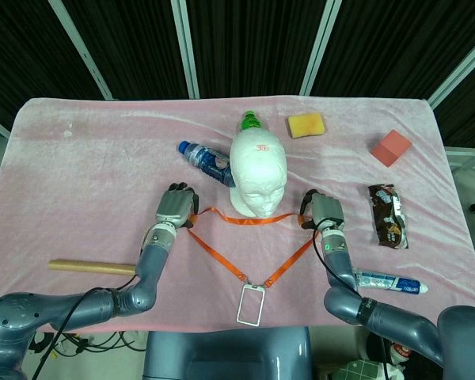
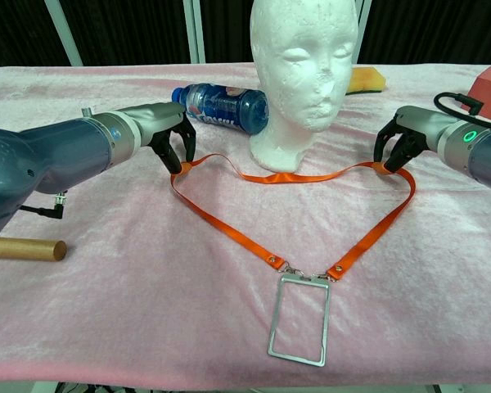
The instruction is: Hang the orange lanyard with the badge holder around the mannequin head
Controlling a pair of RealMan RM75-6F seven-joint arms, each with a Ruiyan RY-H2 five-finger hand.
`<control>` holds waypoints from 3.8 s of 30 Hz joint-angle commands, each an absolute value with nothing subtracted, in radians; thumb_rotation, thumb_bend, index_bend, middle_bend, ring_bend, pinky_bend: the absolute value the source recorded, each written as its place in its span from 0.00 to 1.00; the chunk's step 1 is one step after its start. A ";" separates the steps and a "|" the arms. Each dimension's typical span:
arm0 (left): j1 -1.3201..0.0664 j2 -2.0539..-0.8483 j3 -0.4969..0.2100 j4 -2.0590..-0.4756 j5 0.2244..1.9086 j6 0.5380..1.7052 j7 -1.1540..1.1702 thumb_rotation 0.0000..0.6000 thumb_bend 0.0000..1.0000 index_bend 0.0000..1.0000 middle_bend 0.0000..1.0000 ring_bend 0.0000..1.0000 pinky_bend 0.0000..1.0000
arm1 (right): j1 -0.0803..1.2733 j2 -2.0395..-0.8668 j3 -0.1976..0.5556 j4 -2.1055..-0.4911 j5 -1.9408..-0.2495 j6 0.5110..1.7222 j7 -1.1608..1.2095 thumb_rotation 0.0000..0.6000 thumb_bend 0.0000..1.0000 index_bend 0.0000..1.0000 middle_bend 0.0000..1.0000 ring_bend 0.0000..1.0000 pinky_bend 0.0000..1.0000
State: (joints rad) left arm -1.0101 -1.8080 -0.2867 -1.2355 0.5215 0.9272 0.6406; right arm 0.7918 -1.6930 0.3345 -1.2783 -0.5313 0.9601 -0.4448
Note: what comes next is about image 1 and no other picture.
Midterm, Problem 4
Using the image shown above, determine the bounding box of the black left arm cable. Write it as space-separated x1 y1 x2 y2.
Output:
39 274 139 380

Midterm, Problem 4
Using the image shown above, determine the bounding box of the pink velvet tablecloth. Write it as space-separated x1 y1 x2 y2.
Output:
0 94 475 334

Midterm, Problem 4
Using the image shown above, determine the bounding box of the green-capped bottle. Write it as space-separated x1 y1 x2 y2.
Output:
239 112 264 134

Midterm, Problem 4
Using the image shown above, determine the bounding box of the white blue toothpaste tube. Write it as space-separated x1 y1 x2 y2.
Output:
351 268 428 296

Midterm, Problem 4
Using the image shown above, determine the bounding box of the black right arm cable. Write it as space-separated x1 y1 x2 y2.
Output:
311 218 391 380

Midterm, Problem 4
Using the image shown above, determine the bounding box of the brown snack packet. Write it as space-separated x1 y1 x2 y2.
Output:
367 183 411 250

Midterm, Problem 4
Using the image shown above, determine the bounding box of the orange lanyard ribbon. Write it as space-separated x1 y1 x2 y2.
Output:
185 206 316 289

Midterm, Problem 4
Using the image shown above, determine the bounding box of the green tiled box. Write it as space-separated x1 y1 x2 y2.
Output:
346 358 385 380

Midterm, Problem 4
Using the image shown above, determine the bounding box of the yellow sponge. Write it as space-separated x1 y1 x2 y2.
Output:
287 112 327 139

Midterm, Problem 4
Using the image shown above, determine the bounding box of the red white paper cup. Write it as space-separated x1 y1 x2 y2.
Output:
391 342 415 365

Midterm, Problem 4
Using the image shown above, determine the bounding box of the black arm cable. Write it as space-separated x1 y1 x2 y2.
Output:
39 274 139 380
311 218 391 380

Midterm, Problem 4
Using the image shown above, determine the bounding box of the white foam mannequin head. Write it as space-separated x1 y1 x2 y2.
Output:
228 129 289 218

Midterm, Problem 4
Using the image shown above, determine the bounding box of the white frame post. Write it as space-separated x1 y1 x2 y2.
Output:
300 0 344 96
427 29 475 108
49 0 114 100
170 0 201 99

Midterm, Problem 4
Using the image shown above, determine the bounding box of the black floor cable bundle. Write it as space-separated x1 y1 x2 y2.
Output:
27 330 147 361

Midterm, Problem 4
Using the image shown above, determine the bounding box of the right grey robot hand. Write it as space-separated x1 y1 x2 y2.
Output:
299 188 346 234

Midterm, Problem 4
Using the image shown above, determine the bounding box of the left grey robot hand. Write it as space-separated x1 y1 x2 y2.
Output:
154 181 201 231

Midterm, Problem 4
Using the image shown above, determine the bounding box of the blue water bottle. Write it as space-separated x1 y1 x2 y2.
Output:
177 141 238 188

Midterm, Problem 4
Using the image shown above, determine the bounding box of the black round bin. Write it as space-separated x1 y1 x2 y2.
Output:
363 328 397 369

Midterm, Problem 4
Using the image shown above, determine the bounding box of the grey-blue robot torso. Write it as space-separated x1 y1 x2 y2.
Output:
142 326 314 380

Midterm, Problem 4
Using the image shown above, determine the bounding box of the pink foam block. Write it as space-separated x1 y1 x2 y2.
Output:
370 129 413 168

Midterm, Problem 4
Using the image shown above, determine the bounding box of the grey side table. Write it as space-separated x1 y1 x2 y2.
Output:
445 146 475 253

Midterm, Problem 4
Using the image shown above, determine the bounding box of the wooden stick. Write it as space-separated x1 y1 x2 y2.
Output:
48 259 138 277

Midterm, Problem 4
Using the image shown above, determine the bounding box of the black pleated curtain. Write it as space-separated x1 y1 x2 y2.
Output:
0 0 475 147

